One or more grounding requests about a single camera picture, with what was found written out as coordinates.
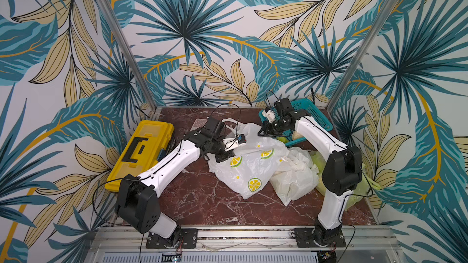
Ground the green pear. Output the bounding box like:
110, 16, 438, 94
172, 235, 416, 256
277, 137, 288, 144

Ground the white lemon plastic bag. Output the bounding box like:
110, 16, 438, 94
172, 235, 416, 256
269, 147, 319, 207

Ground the green avocado plastic bag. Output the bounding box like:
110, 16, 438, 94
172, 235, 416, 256
310, 150, 383, 210

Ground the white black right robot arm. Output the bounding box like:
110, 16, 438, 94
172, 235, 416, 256
258, 98, 363, 247

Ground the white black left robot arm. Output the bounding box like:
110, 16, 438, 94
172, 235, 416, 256
115, 117, 234, 241

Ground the teal plastic basket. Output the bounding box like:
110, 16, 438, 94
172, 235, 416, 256
258, 99, 333, 147

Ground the yellow tool box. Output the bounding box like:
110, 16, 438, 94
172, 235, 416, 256
105, 121, 174, 193

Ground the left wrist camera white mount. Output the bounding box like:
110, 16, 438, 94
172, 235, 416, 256
223, 134, 246, 152

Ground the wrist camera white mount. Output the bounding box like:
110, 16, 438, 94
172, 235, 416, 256
262, 107, 276, 124
223, 134, 246, 152

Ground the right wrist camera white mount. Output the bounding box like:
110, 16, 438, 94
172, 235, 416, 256
262, 107, 276, 124

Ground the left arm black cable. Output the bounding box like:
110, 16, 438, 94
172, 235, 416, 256
208, 103, 243, 140

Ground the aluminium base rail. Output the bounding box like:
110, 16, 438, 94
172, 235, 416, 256
85, 225, 406, 263

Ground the aluminium right frame post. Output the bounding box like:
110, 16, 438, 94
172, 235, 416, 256
325, 0, 399, 113

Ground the aluminium frame post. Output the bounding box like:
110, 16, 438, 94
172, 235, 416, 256
325, 0, 399, 113
96, 0, 158, 112

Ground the aluminium left frame post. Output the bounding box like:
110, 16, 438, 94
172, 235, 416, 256
96, 0, 158, 112

